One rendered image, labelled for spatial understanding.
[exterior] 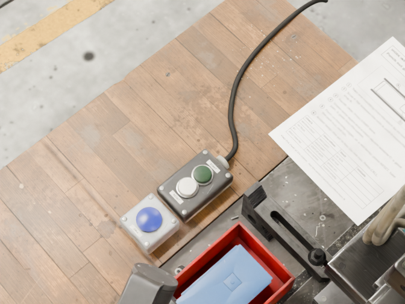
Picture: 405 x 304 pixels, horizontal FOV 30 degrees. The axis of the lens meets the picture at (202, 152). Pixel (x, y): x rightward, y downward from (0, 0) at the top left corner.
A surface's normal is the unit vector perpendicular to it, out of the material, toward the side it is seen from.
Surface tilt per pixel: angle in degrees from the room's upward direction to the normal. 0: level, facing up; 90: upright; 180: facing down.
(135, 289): 29
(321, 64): 0
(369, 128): 1
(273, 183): 0
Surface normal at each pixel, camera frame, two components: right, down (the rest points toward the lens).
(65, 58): 0.00, -0.42
